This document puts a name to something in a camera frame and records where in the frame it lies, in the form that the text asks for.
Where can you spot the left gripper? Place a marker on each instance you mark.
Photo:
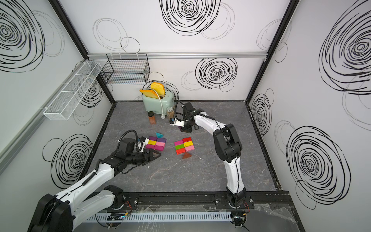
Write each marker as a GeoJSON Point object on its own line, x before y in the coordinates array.
{"type": "Point", "coordinates": [150, 155]}

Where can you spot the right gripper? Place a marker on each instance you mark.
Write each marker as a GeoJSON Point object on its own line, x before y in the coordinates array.
{"type": "Point", "coordinates": [188, 130]}

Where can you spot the magenta block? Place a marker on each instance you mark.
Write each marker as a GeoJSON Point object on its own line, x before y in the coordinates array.
{"type": "Point", "coordinates": [178, 143]}
{"type": "Point", "coordinates": [159, 148]}
{"type": "Point", "coordinates": [150, 146]}

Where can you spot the yellow block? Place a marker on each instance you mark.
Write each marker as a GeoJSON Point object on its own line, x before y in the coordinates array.
{"type": "Point", "coordinates": [152, 142]}
{"type": "Point", "coordinates": [188, 144]}

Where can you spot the light pink block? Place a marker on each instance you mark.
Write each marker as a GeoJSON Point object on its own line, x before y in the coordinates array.
{"type": "Point", "coordinates": [160, 144]}
{"type": "Point", "coordinates": [189, 148]}

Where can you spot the purple block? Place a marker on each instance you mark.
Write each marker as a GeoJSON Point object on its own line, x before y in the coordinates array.
{"type": "Point", "coordinates": [152, 138]}
{"type": "Point", "coordinates": [162, 140]}

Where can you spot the beige spice jar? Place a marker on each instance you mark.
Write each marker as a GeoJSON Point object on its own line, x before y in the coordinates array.
{"type": "Point", "coordinates": [170, 112]}

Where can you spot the teal triangle block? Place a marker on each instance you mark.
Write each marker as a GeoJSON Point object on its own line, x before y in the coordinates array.
{"type": "Point", "coordinates": [159, 135]}

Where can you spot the red block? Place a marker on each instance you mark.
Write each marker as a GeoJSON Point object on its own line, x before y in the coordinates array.
{"type": "Point", "coordinates": [188, 139]}
{"type": "Point", "coordinates": [180, 151]}

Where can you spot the green block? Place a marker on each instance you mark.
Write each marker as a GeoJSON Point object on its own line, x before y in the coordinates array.
{"type": "Point", "coordinates": [180, 147]}

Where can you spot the magenta block bottom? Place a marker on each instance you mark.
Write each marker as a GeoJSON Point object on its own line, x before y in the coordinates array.
{"type": "Point", "coordinates": [178, 143]}

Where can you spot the brown triangle block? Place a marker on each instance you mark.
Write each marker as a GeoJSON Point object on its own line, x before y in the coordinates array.
{"type": "Point", "coordinates": [186, 155]}

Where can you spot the brown spice jar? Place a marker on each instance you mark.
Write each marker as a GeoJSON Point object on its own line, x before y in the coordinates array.
{"type": "Point", "coordinates": [152, 118]}

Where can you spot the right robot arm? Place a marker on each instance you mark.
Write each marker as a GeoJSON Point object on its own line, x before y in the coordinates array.
{"type": "Point", "coordinates": [227, 145]}

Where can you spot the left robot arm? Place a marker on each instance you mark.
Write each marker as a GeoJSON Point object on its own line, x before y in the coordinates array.
{"type": "Point", "coordinates": [66, 210]}

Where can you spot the yellow toast slice back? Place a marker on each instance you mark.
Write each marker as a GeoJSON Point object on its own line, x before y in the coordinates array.
{"type": "Point", "coordinates": [159, 88]}

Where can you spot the yellow toast slice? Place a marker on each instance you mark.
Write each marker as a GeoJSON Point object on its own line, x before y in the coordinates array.
{"type": "Point", "coordinates": [150, 94]}
{"type": "Point", "coordinates": [159, 88]}

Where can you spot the mint green toaster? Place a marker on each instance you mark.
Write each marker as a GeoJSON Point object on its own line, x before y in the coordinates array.
{"type": "Point", "coordinates": [159, 106]}

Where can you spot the yellow toast slice front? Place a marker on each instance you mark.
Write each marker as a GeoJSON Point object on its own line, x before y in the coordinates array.
{"type": "Point", "coordinates": [150, 94]}

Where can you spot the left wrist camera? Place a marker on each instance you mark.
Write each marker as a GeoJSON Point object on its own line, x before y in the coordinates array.
{"type": "Point", "coordinates": [142, 142]}

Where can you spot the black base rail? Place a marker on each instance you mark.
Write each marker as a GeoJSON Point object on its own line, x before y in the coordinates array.
{"type": "Point", "coordinates": [218, 200]}

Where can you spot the black wire basket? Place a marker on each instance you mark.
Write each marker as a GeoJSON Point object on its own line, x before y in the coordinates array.
{"type": "Point", "coordinates": [126, 69]}

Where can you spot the grey slotted cable duct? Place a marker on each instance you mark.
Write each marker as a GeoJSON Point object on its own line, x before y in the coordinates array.
{"type": "Point", "coordinates": [160, 217]}

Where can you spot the white wire shelf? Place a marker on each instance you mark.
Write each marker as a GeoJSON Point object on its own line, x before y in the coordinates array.
{"type": "Point", "coordinates": [81, 89]}

